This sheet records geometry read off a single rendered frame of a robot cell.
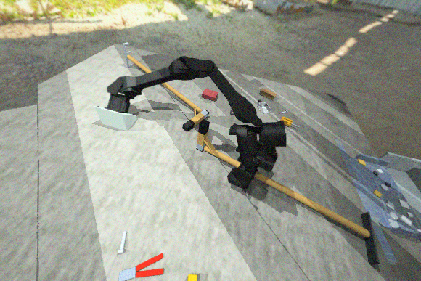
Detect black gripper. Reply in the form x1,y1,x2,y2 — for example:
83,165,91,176
227,140,267,190

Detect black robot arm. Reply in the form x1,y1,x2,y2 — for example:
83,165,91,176
105,56,286,172

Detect brown wooden block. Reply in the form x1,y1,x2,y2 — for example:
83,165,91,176
260,88,277,100

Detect pliers with red handles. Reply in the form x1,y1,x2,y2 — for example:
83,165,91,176
119,253,163,281

